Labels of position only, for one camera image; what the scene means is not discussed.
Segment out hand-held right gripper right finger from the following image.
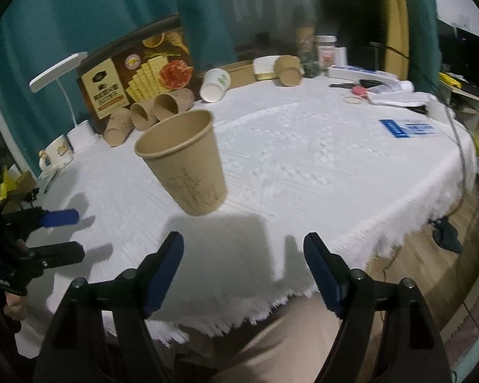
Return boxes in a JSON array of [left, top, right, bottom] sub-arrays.
[[302, 231, 453, 383]]

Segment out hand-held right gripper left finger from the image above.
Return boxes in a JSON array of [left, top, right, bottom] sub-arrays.
[[32, 230, 185, 383]]

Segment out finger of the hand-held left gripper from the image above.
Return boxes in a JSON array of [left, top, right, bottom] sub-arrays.
[[4, 207, 81, 233], [23, 241, 86, 269]]

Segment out brown paper cup bamboo print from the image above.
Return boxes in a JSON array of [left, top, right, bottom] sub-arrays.
[[134, 109, 228, 217]]

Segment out white paper cup green print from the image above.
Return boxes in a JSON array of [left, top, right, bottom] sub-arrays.
[[200, 68, 231, 103]]

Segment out wide brown paper cup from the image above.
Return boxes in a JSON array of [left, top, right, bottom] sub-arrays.
[[274, 55, 304, 87]]

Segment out person's left hand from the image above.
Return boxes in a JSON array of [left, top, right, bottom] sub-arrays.
[[2, 290, 27, 322]]

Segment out brown cardboard box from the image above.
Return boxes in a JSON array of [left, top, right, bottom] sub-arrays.
[[0, 167, 38, 214]]

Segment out white printed mug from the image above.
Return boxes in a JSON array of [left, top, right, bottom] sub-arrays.
[[38, 135, 75, 175]]

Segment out person's beige trouser leg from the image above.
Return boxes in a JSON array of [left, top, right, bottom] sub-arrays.
[[175, 292, 384, 383]]

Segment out white textured tablecloth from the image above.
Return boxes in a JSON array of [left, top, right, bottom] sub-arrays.
[[14, 75, 478, 357]]

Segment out dark slipper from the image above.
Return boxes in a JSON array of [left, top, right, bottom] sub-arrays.
[[432, 217, 464, 254]]

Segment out white desk lamp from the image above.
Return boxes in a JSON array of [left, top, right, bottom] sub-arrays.
[[29, 52, 95, 153]]

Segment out printed food gift box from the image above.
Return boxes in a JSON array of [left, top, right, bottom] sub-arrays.
[[77, 15, 194, 134]]

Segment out blue card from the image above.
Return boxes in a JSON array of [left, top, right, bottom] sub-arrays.
[[379, 119, 411, 139]]

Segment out blue and white packet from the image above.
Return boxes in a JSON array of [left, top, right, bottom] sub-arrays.
[[399, 119, 440, 136]]

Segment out pile of white papers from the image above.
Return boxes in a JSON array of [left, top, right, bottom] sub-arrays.
[[365, 80, 436, 109]]

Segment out teal curtain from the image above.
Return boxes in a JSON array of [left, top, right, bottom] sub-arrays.
[[0, 0, 240, 176]]

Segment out long white box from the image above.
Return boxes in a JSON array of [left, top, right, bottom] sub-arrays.
[[327, 66, 398, 81]]

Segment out brown paper bowl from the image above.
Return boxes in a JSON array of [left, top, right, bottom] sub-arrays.
[[219, 61, 256, 89]]

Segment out white flat box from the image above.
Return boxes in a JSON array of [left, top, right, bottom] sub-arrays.
[[253, 56, 282, 82]]

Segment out white lidded jar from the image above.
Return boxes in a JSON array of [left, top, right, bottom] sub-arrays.
[[316, 35, 338, 68]]

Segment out grey cable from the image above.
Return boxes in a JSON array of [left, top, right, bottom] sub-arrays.
[[435, 88, 468, 216]]

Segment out gold mirror frame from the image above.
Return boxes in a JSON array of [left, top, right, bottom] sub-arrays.
[[374, 0, 409, 81]]

